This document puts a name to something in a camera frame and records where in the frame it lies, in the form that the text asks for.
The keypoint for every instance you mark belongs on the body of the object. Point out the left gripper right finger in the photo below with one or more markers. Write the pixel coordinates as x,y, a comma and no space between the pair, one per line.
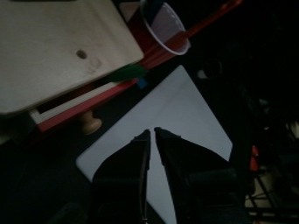
193,186

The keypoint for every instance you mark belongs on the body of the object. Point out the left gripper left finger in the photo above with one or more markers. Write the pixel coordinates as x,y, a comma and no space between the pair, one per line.
120,186

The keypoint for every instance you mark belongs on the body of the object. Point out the orange object beyond table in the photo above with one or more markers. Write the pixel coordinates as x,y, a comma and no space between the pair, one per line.
253,159

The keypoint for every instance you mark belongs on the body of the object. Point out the blue tape piece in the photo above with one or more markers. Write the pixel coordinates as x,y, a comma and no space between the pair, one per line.
141,83

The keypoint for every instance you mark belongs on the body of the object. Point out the red plastic cup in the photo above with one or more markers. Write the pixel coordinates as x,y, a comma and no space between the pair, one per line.
155,49

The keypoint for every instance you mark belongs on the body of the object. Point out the light wooden box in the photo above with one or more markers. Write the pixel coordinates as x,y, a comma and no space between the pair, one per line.
53,49

